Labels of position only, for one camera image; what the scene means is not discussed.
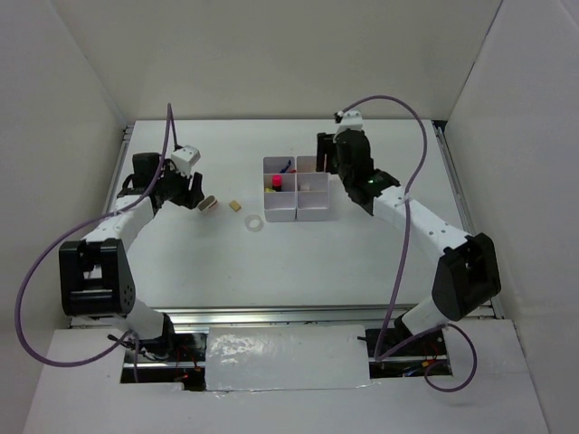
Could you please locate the white right organizer container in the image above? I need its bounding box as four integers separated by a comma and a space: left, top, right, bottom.
296, 156, 330, 222

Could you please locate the black pink highlighter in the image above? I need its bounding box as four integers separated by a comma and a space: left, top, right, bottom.
271, 175, 283, 193

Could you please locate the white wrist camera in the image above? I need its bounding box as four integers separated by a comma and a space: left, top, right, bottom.
170, 146, 201, 177
334, 109, 363, 135

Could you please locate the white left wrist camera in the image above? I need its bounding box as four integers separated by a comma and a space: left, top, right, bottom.
170, 146, 201, 177

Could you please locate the aluminium frame rail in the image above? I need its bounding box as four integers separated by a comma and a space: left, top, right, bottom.
164, 305, 387, 331

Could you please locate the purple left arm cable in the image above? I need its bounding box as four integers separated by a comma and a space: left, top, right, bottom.
15, 102, 182, 385

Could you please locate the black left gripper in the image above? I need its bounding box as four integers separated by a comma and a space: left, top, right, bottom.
156, 160, 205, 211

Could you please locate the pink white stapler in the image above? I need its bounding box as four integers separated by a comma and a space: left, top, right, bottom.
197, 195, 218, 214

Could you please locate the white organizer container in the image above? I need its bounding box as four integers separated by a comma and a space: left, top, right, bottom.
296, 156, 330, 222
262, 156, 297, 222

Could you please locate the white foil-taped panel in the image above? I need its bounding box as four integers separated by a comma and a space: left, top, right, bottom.
205, 325, 371, 392

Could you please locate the white left organizer container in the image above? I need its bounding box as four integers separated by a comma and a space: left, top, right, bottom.
262, 156, 297, 222

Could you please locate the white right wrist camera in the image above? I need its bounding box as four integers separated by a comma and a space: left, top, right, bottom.
334, 109, 363, 135

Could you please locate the clear tape roll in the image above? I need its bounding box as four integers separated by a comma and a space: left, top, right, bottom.
244, 214, 263, 232

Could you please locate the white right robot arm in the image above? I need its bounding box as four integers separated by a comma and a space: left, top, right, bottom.
316, 128, 501, 354

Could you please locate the small yellow eraser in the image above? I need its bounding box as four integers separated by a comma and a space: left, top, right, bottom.
229, 201, 242, 212

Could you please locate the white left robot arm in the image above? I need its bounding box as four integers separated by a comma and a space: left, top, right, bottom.
59, 146, 204, 361

